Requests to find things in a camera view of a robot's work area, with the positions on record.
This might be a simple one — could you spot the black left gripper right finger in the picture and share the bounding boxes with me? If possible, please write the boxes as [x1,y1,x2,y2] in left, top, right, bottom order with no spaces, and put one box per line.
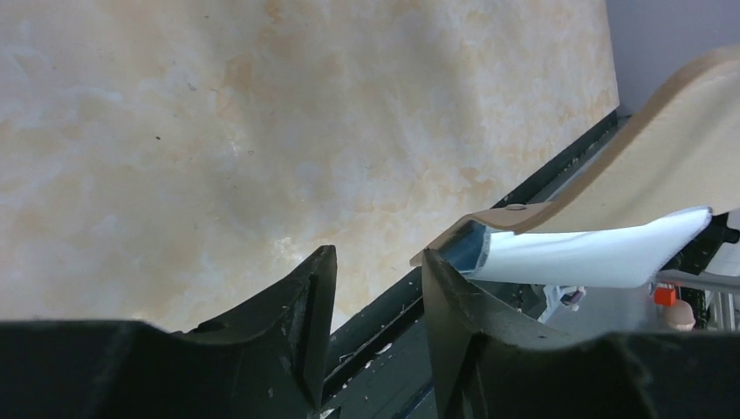
[421,248,740,419]

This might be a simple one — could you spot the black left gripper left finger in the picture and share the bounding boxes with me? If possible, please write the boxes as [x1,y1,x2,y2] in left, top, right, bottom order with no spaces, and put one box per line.
[1,245,337,418]

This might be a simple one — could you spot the beige leather card holder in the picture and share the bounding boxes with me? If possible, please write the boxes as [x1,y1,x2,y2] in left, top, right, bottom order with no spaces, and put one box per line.
[410,45,739,288]

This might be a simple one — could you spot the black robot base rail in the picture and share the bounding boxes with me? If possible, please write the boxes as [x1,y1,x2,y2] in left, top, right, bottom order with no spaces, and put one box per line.
[320,109,631,419]

